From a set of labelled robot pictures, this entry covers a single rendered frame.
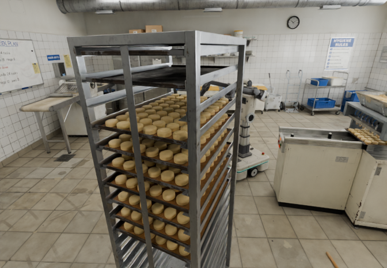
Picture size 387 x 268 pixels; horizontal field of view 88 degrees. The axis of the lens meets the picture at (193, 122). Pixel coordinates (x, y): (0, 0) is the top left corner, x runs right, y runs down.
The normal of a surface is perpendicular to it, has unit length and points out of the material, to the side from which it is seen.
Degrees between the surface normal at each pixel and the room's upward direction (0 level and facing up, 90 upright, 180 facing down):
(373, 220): 88
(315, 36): 90
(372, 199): 90
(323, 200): 90
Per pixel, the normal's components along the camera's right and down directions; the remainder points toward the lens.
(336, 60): -0.04, 0.35
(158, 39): -0.42, 0.32
